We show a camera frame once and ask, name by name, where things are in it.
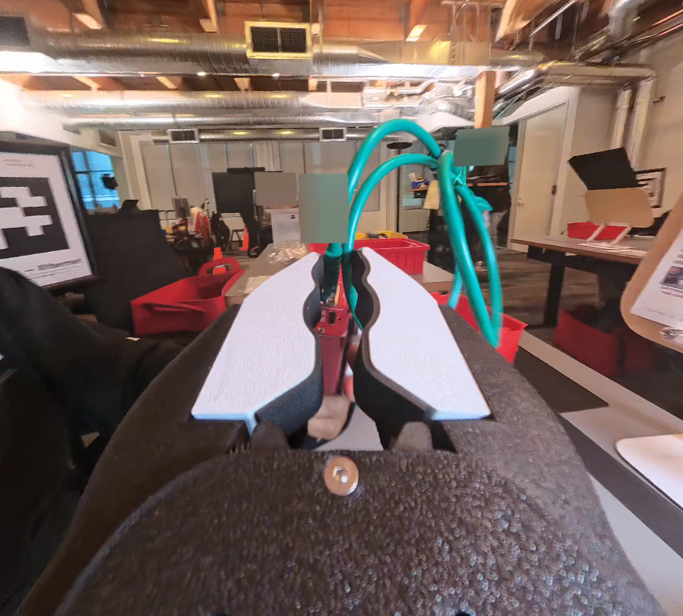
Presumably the green ethernet cable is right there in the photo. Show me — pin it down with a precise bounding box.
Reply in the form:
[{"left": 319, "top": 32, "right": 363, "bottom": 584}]
[{"left": 319, "top": 120, "right": 504, "bottom": 348}]

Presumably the red plastic bin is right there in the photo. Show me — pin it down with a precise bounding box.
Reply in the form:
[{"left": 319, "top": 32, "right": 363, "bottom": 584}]
[{"left": 430, "top": 292, "right": 529, "bottom": 364}]

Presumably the black high-back chair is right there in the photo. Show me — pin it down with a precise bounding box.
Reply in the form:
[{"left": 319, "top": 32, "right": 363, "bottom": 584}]
[{"left": 86, "top": 200, "right": 189, "bottom": 331}]

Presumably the black screen on stand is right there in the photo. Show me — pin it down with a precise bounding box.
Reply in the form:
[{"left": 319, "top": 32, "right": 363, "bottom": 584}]
[{"left": 211, "top": 167, "right": 269, "bottom": 256}]

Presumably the wooden table with black legs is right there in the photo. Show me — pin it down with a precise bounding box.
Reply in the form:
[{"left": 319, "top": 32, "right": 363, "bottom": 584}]
[{"left": 510, "top": 233, "right": 658, "bottom": 330}]

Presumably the ceiling air vent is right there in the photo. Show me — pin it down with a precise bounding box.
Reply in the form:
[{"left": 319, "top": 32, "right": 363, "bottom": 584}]
[{"left": 244, "top": 20, "right": 314, "bottom": 61}]

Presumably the person's left forearm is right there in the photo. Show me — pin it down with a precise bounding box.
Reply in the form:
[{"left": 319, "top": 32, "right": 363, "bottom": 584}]
[{"left": 0, "top": 268, "right": 185, "bottom": 446}]

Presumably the instruction sheet on clipboard stand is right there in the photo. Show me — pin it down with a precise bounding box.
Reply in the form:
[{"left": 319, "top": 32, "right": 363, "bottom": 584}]
[{"left": 620, "top": 199, "right": 683, "bottom": 354}]

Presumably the black white marker poster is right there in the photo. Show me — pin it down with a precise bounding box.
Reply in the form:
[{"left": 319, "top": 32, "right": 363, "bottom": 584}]
[{"left": 0, "top": 140, "right": 100, "bottom": 290}]

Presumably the printed instruction poster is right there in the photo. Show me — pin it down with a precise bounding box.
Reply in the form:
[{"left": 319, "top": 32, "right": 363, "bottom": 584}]
[{"left": 630, "top": 232, "right": 683, "bottom": 332}]

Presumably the white stand base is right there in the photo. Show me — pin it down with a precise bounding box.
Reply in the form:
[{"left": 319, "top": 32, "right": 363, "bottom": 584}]
[{"left": 615, "top": 433, "right": 683, "bottom": 511}]

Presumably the red ribbed plastic crate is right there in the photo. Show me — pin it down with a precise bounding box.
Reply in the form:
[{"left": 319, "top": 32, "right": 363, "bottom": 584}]
[{"left": 308, "top": 238, "right": 431, "bottom": 275}]

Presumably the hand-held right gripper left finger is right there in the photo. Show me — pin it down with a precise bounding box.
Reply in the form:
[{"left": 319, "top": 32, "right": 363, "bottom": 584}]
[{"left": 190, "top": 252, "right": 325, "bottom": 438}]

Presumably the person's right hand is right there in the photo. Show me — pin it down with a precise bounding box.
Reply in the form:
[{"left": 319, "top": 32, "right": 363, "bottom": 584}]
[{"left": 305, "top": 393, "right": 355, "bottom": 448}]

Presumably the red metal port box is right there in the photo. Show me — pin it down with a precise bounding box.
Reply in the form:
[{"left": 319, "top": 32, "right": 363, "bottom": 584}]
[{"left": 314, "top": 300, "right": 357, "bottom": 398}]

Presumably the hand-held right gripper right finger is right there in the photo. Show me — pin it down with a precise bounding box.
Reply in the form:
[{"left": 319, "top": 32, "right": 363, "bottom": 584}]
[{"left": 352, "top": 248, "right": 493, "bottom": 450}]

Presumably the black panel on cardboard stand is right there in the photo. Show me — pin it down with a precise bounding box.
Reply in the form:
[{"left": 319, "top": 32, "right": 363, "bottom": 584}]
[{"left": 567, "top": 148, "right": 669, "bottom": 244}]

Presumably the red fabric tote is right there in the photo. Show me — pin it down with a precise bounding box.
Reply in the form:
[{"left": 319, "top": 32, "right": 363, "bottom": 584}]
[{"left": 130, "top": 257, "right": 246, "bottom": 338}]

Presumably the small red tray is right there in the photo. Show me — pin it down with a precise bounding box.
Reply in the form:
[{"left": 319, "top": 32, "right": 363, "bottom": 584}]
[{"left": 567, "top": 221, "right": 627, "bottom": 243}]

